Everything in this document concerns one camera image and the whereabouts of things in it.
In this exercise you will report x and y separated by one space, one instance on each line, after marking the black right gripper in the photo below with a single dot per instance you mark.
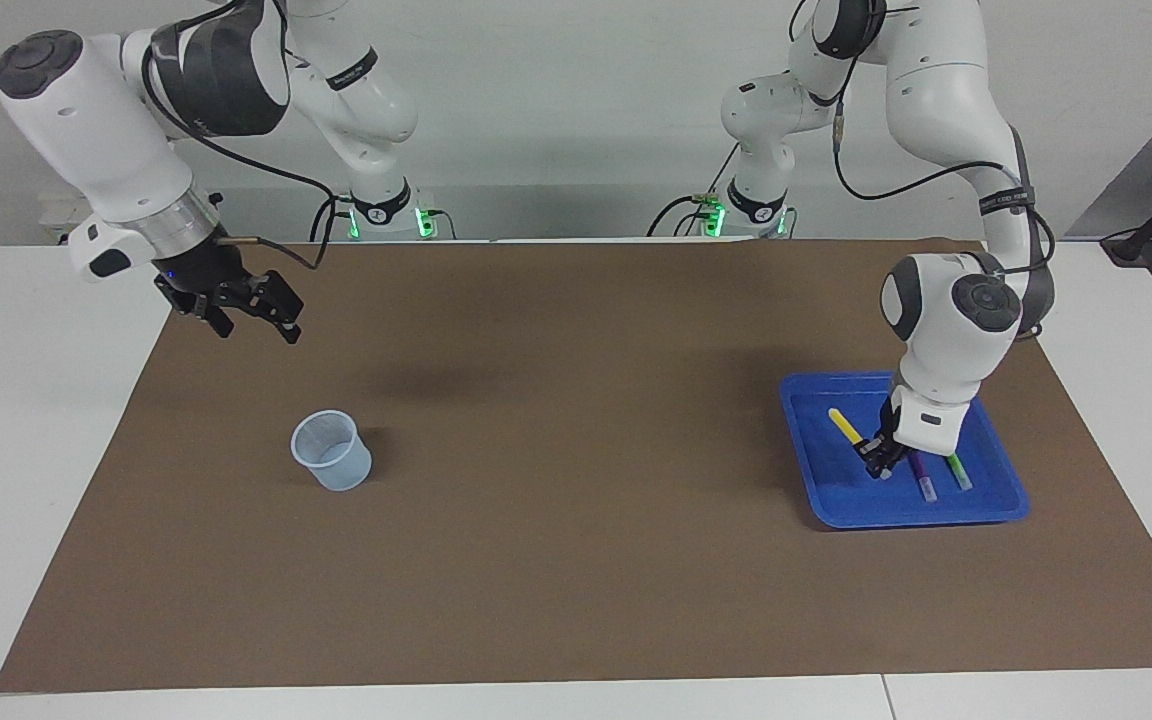
198 270

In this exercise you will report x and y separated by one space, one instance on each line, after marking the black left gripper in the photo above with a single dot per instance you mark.
888 425

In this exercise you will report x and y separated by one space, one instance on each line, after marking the yellow pen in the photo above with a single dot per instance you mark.
846 428

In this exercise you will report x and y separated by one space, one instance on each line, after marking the purple pen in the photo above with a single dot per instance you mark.
925 480

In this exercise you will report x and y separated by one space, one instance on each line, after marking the green pen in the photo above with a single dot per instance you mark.
958 472

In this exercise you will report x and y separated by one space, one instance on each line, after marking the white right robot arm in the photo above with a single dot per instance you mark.
136 130

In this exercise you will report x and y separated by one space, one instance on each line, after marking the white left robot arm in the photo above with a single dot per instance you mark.
946 200

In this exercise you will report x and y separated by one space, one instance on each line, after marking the blue plastic tray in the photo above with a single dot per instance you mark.
836 490

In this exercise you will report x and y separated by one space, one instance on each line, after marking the translucent plastic cup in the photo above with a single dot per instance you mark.
341 475

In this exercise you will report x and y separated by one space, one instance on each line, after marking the brown table mat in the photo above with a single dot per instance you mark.
576 560

